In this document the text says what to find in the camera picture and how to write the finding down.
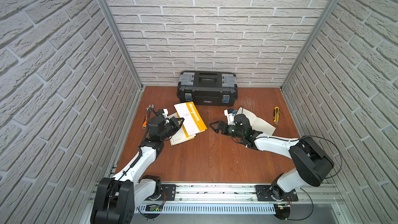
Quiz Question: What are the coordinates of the yellow cover notebook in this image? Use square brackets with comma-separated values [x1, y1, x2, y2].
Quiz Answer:
[170, 115, 196, 146]
[174, 102, 207, 137]

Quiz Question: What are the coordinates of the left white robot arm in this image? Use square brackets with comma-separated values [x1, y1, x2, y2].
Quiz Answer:
[90, 107, 184, 224]

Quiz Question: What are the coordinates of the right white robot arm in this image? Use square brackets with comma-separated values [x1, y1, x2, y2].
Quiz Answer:
[209, 108, 334, 201]

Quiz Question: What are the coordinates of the black plastic toolbox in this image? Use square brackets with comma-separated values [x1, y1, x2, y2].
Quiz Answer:
[177, 71, 238, 106]

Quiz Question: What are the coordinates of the yellow utility knife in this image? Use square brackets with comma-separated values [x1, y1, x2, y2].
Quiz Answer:
[273, 106, 280, 125]

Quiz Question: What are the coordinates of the orange handled adjustable wrench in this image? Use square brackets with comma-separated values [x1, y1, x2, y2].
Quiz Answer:
[142, 104, 154, 130]

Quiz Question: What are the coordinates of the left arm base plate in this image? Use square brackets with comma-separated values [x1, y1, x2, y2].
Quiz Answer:
[146, 184, 177, 201]

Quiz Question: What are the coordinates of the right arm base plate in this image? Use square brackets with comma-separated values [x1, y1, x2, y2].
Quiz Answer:
[255, 185, 299, 202]

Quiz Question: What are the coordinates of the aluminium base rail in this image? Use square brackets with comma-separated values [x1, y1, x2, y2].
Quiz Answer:
[133, 181, 346, 215]

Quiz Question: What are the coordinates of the left aluminium corner post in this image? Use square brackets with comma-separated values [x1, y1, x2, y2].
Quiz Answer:
[97, 0, 144, 90]

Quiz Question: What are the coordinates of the aluminium corner post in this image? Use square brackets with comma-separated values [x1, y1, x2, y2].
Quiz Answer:
[97, 0, 144, 90]
[280, 0, 340, 93]

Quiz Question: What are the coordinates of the right aluminium corner post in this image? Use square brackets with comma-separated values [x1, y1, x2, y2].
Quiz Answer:
[280, 0, 340, 93]

